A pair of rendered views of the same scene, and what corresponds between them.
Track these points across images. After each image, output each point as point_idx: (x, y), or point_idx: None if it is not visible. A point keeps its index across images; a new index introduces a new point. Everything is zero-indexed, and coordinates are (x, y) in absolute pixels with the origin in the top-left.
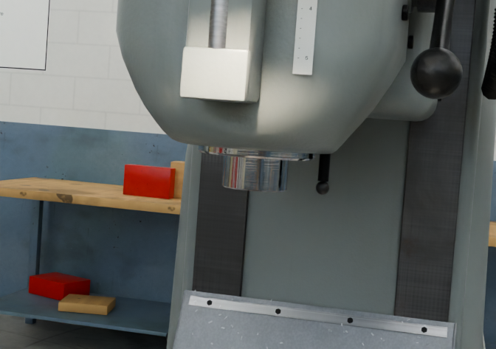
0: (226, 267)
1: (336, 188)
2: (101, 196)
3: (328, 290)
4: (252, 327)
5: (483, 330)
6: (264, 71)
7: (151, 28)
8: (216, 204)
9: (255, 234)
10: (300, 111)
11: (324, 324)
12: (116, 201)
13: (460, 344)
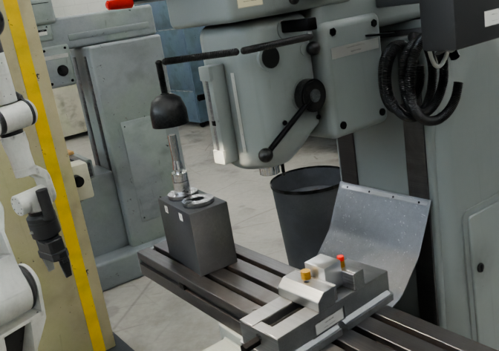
0: (351, 173)
1: (382, 141)
2: None
3: (386, 183)
4: (360, 197)
5: (456, 201)
6: (238, 151)
7: None
8: (344, 147)
9: (359, 159)
10: (249, 161)
11: (384, 197)
12: None
13: (437, 208)
